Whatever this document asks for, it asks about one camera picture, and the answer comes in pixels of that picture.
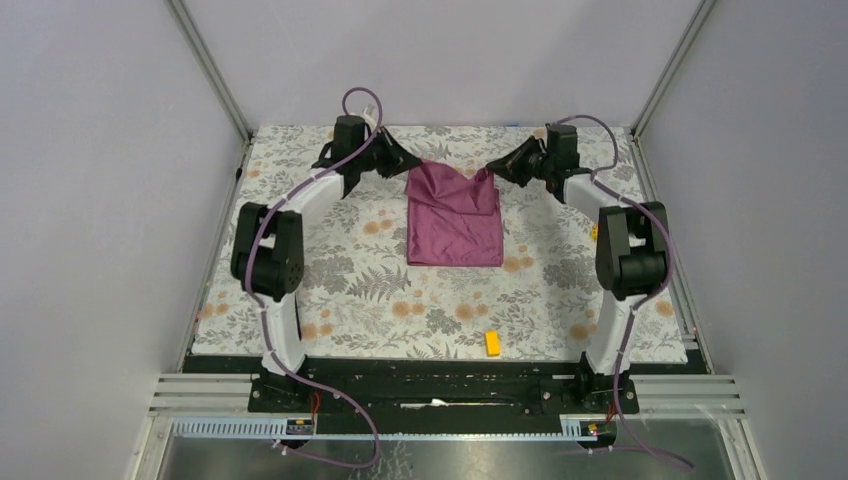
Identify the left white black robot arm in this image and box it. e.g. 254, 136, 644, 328
230, 115, 423, 411

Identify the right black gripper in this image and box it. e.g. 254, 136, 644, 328
486, 136, 555, 189

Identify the purple satin napkin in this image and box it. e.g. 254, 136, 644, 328
405, 162, 504, 267

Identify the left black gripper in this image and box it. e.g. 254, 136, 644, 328
353, 125, 420, 178

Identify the floral tablecloth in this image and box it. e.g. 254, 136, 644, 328
191, 125, 687, 364

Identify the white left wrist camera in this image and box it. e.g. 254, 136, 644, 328
360, 105, 379, 127

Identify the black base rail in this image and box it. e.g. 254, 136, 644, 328
154, 356, 706, 436

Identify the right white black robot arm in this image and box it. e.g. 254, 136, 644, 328
486, 123, 673, 413

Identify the yellow block near front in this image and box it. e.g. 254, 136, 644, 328
484, 331, 501, 357

